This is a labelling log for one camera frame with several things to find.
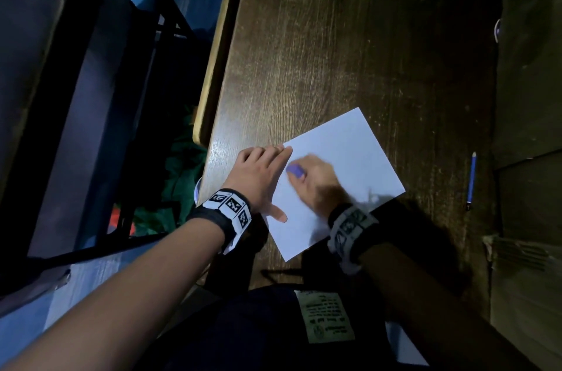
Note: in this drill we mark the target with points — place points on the person's right hand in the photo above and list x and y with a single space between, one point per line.
318 188

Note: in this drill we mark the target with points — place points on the person's left hand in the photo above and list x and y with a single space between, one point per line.
257 180

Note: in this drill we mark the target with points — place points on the person's left little finger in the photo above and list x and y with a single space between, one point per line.
244 157

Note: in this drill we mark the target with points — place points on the person's right fingers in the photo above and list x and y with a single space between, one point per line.
307 165

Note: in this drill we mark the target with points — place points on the person's left thumb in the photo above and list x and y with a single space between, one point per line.
275 213

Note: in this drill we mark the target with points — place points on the person's left middle finger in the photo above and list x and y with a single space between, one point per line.
273 153

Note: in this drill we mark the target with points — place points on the purple eraser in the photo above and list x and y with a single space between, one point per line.
295 171

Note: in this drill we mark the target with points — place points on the white paper sheet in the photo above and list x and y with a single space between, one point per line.
351 155

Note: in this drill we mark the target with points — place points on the person's right forearm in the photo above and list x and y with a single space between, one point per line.
430 313

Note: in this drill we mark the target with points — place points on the person's left forearm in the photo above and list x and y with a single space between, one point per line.
123 300

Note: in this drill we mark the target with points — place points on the black wristband with marker tags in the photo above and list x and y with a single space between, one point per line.
351 230
228 210

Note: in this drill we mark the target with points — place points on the green cloth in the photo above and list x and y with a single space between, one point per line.
180 182

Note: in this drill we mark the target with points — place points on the white printed label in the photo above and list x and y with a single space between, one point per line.
325 316

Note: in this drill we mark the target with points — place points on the person's dark clothing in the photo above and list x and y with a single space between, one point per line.
246 331

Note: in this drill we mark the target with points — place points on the red object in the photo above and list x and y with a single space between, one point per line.
118 219

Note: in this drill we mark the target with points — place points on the blue pen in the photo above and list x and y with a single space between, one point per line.
471 182

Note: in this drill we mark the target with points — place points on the cardboard box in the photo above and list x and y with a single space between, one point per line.
527 296

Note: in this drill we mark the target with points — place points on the black metal frame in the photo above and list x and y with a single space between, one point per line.
145 76

